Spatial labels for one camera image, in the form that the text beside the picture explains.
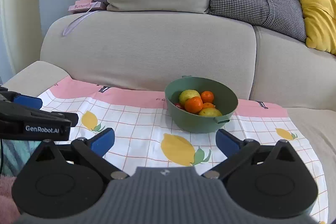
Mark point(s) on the lemon print pink cloth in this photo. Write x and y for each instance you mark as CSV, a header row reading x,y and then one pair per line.
x,y
170,134

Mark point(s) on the yellow throw pillow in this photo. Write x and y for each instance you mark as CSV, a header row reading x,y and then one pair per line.
x,y
319,19

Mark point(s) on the striped teal sleeve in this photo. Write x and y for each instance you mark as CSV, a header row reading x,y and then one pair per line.
x,y
15,154

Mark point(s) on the pink butterfly box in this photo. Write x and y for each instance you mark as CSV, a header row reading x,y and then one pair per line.
x,y
84,6

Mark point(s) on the orange tangerine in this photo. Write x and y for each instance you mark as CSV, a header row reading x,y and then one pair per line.
x,y
207,97
208,105
194,105

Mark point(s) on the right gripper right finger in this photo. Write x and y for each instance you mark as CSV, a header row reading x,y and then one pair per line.
x,y
237,151

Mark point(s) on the yellow pear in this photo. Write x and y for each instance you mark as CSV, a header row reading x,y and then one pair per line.
x,y
186,95
210,112

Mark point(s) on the houndstooth throw pillow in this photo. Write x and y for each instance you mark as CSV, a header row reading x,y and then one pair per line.
x,y
283,16

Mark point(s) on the red tomato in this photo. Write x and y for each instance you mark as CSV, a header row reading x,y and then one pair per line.
x,y
178,105

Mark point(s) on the lilac ribbon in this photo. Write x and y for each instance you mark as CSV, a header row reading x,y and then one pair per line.
x,y
76,22

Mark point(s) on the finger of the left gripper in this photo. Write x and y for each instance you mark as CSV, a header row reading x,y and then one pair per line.
x,y
57,118
28,101

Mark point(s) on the beige fabric sofa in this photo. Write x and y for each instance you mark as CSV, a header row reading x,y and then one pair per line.
x,y
146,51

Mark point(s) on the green colander bowl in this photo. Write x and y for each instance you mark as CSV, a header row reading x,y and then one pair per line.
x,y
225,101

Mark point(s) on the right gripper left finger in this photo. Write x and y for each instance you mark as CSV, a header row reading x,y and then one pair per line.
x,y
90,153

